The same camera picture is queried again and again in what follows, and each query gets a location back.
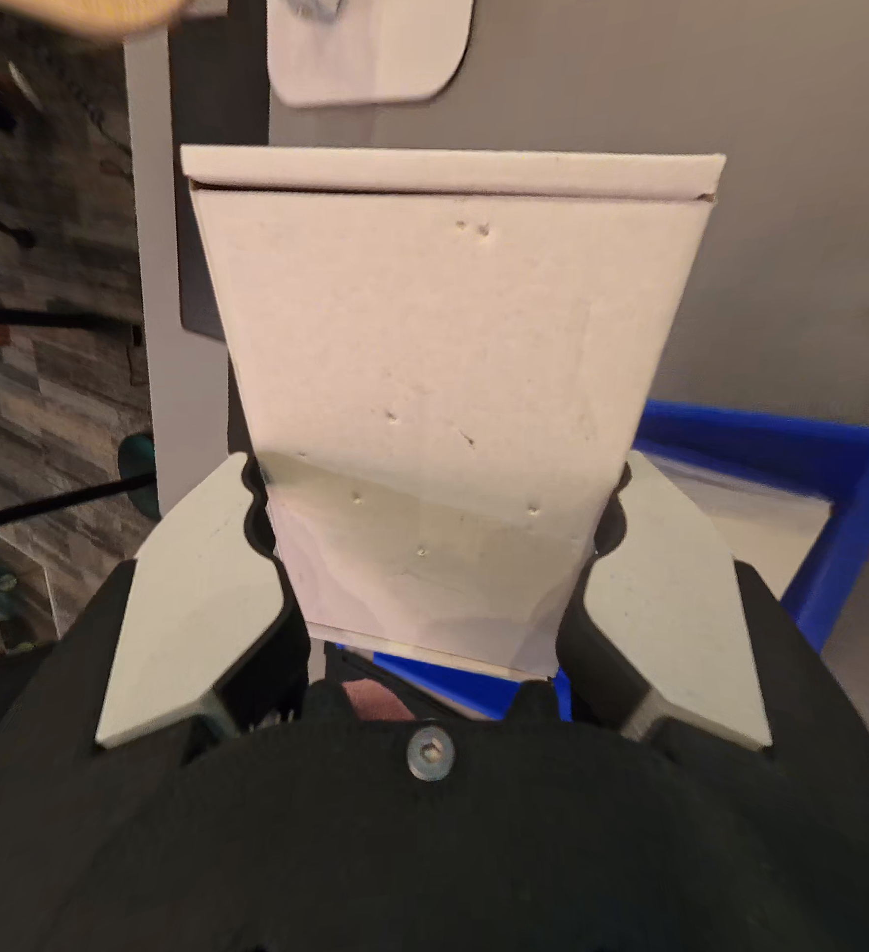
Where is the blue plastic bin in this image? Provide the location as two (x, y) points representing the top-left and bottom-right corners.
(371, 400), (869, 722)

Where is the person's left hand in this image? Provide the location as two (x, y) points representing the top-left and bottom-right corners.
(344, 679), (418, 721)

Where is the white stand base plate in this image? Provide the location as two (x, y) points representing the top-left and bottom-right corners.
(267, 0), (474, 109)

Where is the brown wooden crossbar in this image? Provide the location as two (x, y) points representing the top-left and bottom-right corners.
(0, 307), (143, 348)

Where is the white cardboard box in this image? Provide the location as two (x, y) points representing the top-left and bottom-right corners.
(631, 446), (834, 597)
(180, 145), (727, 681)

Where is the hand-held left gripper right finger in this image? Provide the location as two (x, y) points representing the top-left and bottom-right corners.
(555, 450), (775, 752)

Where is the thin black rod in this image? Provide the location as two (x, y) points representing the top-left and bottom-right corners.
(0, 475), (158, 538)

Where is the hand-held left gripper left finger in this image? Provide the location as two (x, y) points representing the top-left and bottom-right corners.
(94, 450), (310, 750)

